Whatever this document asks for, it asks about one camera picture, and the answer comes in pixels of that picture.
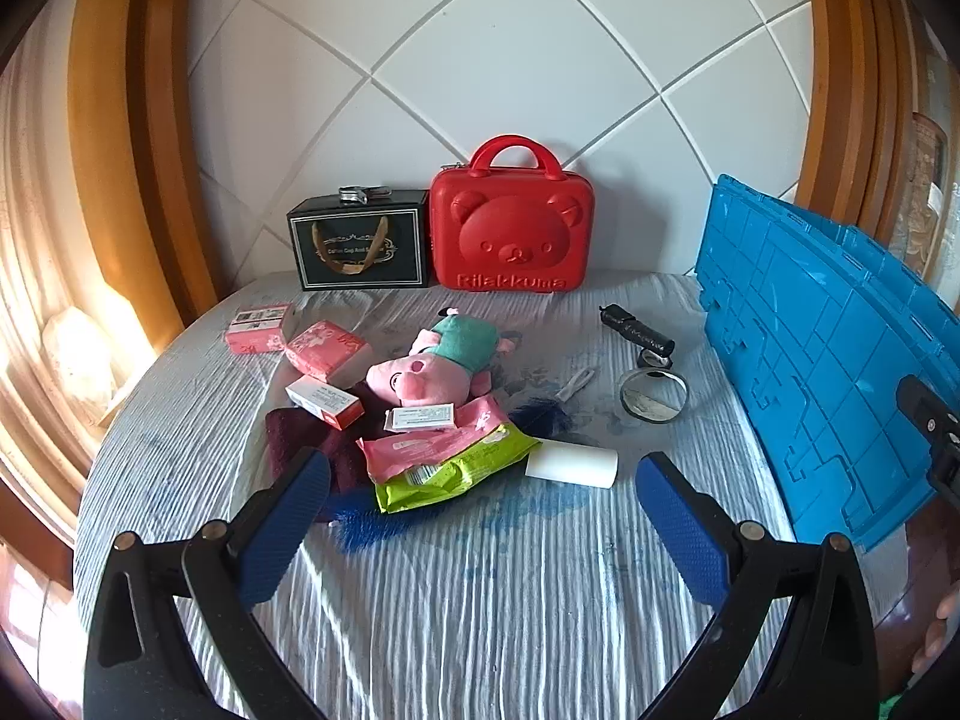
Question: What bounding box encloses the round mirror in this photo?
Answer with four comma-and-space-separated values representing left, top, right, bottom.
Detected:
619, 369, 689, 425

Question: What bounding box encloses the small white clip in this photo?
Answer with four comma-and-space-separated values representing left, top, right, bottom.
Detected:
555, 366, 599, 400

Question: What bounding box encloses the green wipes packet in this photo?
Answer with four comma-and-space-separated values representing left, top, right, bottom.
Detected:
375, 424, 542, 515

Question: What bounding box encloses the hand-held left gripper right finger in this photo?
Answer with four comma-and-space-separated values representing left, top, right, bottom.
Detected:
636, 452, 880, 720

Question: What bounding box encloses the patterned beige curtain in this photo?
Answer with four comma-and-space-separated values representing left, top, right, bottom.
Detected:
892, 112, 960, 293

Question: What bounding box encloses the pink tissue box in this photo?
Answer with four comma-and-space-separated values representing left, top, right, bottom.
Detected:
285, 320, 372, 385

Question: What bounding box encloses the blue bottle brush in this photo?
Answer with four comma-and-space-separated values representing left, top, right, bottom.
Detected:
328, 399, 575, 554

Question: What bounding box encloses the black flashlight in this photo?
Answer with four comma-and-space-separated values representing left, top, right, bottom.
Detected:
600, 304, 674, 358

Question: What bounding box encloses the white paper roll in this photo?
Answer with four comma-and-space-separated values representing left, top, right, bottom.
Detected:
525, 442, 618, 487

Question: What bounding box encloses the black gift box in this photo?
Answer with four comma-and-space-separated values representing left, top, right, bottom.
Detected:
286, 190, 430, 292

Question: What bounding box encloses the wooden frame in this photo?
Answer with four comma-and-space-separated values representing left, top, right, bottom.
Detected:
67, 0, 226, 331
791, 0, 931, 256

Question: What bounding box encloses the small white card box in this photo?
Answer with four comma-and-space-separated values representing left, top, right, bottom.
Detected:
384, 405, 455, 433

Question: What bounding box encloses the person's right hand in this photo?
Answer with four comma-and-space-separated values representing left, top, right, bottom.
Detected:
911, 583, 960, 683

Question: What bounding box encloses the blue plastic crate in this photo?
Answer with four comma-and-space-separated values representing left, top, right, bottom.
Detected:
694, 174, 960, 554

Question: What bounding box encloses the pink box with photo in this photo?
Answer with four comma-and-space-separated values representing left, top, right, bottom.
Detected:
225, 304, 292, 355

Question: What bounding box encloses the striped white cloth desktop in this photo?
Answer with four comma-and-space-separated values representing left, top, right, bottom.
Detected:
71, 270, 826, 720

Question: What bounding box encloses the pink wipes packet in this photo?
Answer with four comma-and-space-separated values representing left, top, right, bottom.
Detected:
358, 399, 511, 482

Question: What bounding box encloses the maroon cloth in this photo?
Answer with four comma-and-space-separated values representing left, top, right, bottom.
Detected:
266, 382, 376, 526

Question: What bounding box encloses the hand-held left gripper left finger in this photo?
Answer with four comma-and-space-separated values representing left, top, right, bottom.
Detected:
82, 446, 335, 720

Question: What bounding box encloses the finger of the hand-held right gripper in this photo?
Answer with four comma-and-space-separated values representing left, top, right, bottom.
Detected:
896, 375, 960, 503

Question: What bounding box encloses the red bear suitcase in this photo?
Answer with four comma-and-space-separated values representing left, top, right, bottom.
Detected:
429, 135, 597, 292

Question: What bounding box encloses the red and white small box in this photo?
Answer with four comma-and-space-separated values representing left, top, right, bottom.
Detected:
285, 377, 365, 428

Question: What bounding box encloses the pink pig plush toy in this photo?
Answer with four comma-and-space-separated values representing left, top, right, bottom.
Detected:
366, 307, 518, 400

